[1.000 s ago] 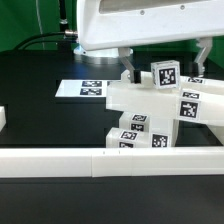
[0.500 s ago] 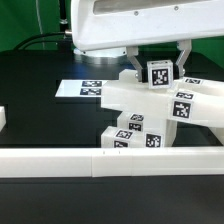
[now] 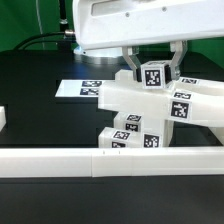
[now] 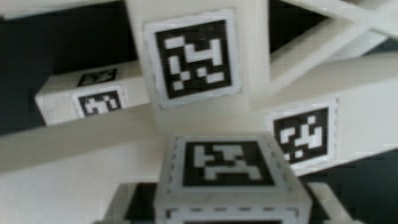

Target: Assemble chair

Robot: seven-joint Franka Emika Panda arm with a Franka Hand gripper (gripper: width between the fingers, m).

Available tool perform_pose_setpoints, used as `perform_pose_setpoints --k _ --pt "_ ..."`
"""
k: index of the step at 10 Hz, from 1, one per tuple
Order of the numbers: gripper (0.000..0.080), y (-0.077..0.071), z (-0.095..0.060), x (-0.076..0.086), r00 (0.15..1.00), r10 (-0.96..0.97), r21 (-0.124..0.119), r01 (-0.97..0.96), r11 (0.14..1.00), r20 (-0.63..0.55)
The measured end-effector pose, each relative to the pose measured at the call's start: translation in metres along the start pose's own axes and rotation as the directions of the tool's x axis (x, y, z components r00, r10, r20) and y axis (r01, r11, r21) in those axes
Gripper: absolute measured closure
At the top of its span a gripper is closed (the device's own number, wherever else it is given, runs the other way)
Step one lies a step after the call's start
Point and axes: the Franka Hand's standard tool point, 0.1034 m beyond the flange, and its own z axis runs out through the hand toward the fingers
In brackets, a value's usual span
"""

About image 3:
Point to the white base tag plate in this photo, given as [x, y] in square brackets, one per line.
[79, 88]

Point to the white right fence bar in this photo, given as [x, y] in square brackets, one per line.
[219, 133]

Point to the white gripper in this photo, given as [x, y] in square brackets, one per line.
[120, 23]

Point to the white front fence bar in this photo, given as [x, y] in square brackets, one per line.
[95, 162]

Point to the black pole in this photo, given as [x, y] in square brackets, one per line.
[63, 17]

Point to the white chair back frame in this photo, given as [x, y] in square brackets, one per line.
[188, 100]

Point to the white fence bar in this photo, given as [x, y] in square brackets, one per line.
[95, 162]
[219, 133]

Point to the white chair seat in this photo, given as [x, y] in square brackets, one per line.
[129, 122]

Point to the white left fence piece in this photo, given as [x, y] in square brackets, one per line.
[2, 117]

